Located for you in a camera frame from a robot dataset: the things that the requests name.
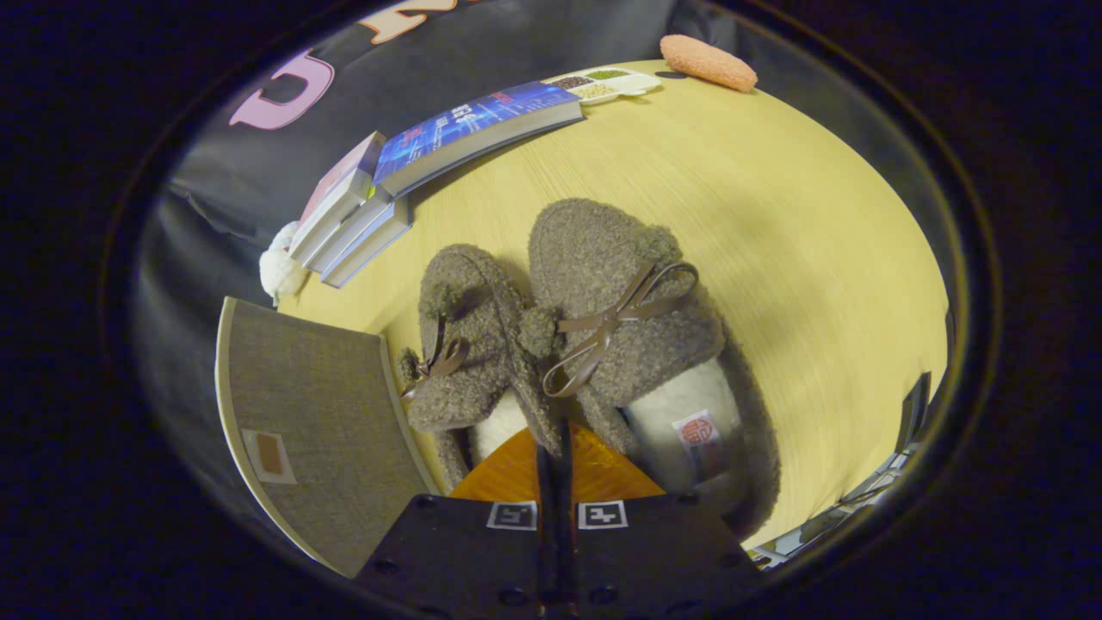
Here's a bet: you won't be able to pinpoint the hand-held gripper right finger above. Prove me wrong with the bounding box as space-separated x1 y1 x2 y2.
555 420 764 620

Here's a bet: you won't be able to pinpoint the black backdrop cloth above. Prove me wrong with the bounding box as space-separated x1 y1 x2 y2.
129 0 741 483

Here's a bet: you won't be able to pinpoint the blue-grey book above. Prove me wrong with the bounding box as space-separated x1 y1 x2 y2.
322 220 415 289
306 194 407 273

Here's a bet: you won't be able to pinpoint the blue cover book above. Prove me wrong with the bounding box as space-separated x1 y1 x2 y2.
372 80 587 200

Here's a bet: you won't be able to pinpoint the orange fuzzy oval pad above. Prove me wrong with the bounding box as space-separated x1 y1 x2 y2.
659 34 759 93

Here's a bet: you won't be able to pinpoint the white divided grain dish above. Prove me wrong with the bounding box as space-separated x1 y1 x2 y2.
542 67 663 107

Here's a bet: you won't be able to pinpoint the white plush toy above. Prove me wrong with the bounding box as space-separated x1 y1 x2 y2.
259 221 310 307

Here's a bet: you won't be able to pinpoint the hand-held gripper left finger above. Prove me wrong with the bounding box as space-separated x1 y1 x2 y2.
356 420 556 620

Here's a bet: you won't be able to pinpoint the brown fuzzy slipper shoe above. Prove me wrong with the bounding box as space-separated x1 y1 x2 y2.
399 244 565 493
527 198 782 541

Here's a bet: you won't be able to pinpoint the dark panel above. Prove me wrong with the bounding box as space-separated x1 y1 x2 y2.
894 372 933 454

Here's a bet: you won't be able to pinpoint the pink cover book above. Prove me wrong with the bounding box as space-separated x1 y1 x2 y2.
288 131 387 262

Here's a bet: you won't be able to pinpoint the grey fabric storage box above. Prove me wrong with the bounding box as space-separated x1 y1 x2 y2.
214 296 442 579

